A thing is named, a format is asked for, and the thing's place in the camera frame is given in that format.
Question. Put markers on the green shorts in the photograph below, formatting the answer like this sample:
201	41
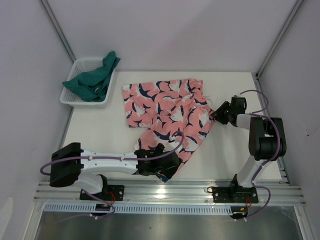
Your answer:
92	86

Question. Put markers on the right aluminium frame post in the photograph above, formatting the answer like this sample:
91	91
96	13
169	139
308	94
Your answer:
284	30

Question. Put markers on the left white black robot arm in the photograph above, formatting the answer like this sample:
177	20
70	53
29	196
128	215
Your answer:
74	166

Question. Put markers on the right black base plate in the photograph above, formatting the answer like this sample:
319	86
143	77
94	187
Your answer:
236	195

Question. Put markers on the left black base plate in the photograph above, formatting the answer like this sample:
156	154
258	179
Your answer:
110	193

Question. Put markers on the aluminium mounting rail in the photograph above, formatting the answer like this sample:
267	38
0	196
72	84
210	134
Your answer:
174	192

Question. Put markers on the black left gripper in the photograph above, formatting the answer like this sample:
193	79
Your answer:
168	173

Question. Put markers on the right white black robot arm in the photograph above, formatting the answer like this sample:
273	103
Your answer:
266	141

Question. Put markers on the left aluminium frame post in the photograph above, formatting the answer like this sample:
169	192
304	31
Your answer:
49	13

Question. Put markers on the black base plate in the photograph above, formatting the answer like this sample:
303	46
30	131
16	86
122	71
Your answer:
236	195
110	193

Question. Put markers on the pink shark print shorts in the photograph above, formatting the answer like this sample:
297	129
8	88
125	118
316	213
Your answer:
165	107

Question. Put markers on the aluminium frame post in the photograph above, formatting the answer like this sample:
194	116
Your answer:
49	13
284	30

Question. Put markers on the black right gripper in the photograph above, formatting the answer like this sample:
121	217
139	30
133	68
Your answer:
217	114

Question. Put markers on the white perforated cable tray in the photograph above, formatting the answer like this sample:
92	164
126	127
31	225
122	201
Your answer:
130	208

